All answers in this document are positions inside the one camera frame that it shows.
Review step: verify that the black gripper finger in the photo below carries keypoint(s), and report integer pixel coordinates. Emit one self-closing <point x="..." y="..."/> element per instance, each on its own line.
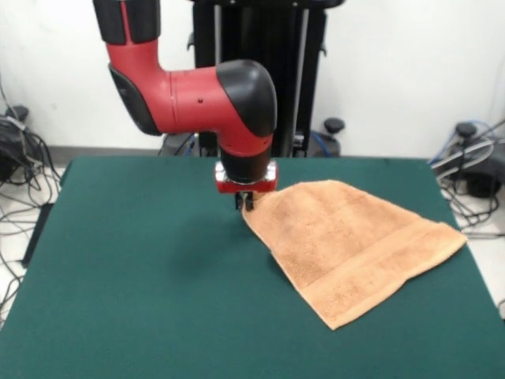
<point x="239" y="201"/>
<point x="251" y="202"/>

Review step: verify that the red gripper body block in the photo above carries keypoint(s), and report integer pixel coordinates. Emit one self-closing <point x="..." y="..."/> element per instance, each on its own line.
<point x="246" y="187"/>

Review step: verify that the tan terry towel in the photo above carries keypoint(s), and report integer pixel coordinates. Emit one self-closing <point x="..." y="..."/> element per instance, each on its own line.
<point x="355" y="245"/>

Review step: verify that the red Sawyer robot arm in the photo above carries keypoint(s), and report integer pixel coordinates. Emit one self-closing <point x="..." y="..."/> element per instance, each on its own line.
<point x="197" y="98"/>

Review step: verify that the dark green table cloth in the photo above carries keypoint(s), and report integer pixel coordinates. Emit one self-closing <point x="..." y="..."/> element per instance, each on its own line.
<point x="138" y="296"/>

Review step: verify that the grey stand base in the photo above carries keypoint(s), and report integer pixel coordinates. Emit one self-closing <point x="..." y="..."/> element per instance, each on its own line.
<point x="13" y="118"/>
<point x="479" y="173"/>

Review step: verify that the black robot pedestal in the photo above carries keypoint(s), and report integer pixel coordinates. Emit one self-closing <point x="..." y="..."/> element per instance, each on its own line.
<point x="300" y="59"/>

